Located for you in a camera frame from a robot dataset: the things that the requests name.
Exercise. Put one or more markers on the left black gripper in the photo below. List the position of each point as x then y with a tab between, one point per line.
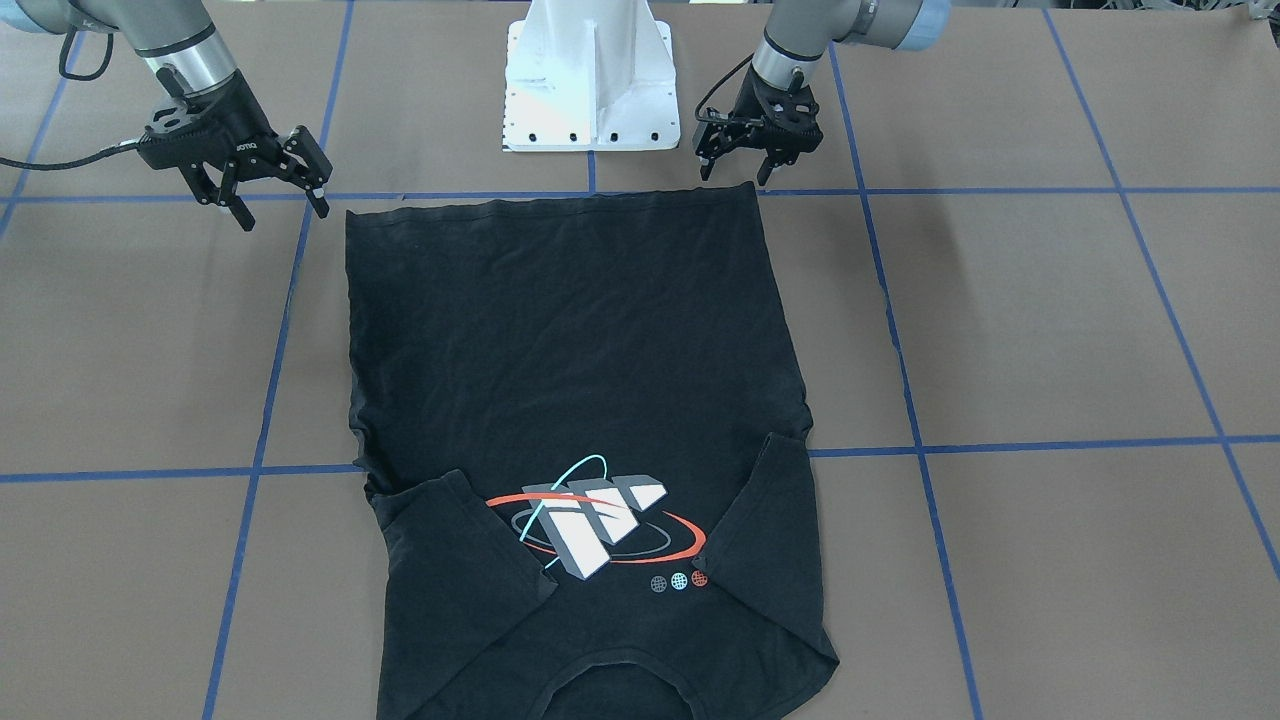
729	133

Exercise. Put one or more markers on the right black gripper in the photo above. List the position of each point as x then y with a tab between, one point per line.
237	126

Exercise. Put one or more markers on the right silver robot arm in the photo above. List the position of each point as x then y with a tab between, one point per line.
177	40

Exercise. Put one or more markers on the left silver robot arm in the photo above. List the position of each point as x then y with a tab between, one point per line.
797	34

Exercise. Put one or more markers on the black graphic t-shirt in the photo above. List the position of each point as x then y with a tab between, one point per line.
583	428

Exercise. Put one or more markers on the brown paper table cover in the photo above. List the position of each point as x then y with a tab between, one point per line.
1031	277

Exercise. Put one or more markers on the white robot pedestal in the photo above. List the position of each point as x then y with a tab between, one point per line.
587	76

